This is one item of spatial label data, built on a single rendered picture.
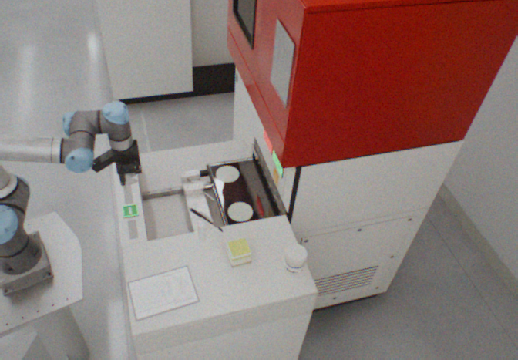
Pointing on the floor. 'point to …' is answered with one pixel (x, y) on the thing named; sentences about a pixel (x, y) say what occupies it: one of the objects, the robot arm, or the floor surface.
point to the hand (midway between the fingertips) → (122, 186)
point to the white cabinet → (243, 344)
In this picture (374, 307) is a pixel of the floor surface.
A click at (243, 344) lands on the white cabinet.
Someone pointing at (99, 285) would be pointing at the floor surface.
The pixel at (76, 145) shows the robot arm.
